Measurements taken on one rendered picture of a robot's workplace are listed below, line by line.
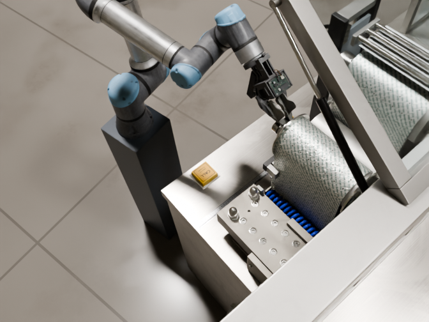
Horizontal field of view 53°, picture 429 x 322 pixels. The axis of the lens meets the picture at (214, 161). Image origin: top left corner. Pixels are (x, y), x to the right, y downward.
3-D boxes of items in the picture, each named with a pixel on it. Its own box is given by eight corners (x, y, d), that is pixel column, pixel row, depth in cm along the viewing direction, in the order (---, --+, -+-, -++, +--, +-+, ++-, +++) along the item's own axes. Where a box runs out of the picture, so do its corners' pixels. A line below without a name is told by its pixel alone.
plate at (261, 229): (253, 191, 146) (253, 183, 140) (345, 280, 128) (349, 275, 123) (217, 220, 141) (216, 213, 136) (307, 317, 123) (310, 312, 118)
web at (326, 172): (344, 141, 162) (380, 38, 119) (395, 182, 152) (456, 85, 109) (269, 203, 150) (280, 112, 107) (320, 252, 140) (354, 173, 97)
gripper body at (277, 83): (274, 101, 116) (251, 62, 113) (260, 105, 124) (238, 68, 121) (295, 86, 118) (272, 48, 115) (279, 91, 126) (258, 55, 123)
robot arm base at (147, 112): (108, 126, 172) (101, 111, 164) (134, 103, 178) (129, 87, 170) (135, 145, 167) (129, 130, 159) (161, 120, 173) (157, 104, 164)
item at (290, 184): (272, 186, 141) (276, 155, 125) (326, 236, 131) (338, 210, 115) (270, 186, 141) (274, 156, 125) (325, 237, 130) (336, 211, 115)
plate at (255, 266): (251, 264, 139) (251, 252, 129) (272, 287, 134) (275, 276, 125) (245, 269, 138) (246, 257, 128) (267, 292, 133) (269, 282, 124)
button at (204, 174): (205, 163, 161) (205, 160, 159) (218, 176, 158) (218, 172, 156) (191, 174, 159) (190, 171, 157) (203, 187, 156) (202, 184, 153)
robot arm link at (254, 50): (230, 55, 120) (251, 41, 123) (238, 69, 121) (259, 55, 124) (241, 48, 113) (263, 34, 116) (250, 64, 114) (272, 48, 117)
